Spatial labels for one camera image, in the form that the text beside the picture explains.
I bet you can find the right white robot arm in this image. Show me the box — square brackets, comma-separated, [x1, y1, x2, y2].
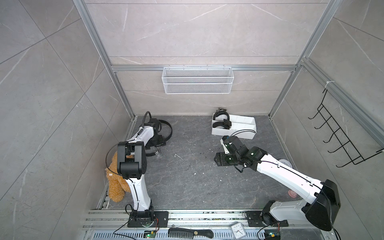
[214, 136, 341, 232]

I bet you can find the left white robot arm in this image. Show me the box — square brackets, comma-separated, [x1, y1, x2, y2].
[117, 118, 161, 212]

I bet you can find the black comb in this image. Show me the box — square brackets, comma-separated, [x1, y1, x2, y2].
[168, 228, 214, 240]

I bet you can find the pink round container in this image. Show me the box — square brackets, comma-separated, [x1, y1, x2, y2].
[279, 159, 293, 168]

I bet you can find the white wire mesh basket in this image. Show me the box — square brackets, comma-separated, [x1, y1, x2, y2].
[162, 67, 234, 95]

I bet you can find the long black leather belt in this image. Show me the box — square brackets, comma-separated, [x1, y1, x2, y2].
[212, 119, 232, 130]

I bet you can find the white divided storage box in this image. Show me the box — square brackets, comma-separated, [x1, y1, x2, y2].
[212, 115, 257, 140]

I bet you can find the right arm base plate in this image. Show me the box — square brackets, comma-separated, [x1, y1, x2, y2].
[245, 211, 289, 227]

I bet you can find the black wire hook rack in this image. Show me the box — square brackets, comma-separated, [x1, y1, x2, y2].
[308, 89, 384, 168]

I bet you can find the small white clock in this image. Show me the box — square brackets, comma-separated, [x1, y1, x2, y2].
[231, 223, 247, 240]

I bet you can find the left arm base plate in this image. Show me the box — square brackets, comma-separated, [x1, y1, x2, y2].
[127, 211, 169, 228]

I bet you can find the brown teddy bear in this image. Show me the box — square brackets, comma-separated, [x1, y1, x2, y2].
[106, 152, 131, 203]

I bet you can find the curled black belt with buckle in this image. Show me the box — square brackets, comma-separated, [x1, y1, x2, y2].
[142, 120, 173, 157]

